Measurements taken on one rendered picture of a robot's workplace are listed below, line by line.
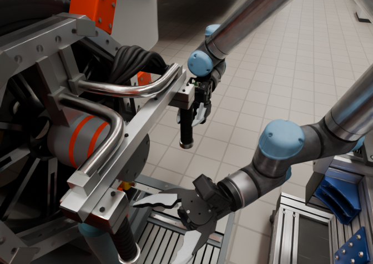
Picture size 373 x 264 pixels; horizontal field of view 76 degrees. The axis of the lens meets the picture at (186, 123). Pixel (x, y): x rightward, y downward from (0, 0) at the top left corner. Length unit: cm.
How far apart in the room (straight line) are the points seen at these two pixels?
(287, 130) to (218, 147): 131
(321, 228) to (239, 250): 40
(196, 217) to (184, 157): 123
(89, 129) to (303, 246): 101
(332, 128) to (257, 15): 31
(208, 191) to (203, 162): 126
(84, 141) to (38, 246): 25
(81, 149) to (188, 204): 26
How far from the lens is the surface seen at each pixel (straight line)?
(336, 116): 52
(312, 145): 52
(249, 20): 64
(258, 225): 147
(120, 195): 39
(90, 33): 59
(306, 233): 129
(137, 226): 125
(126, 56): 57
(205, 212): 49
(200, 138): 183
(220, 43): 67
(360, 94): 48
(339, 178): 86
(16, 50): 48
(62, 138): 60
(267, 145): 48
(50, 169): 75
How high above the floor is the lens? 127
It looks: 41 degrees down
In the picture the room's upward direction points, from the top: straight up
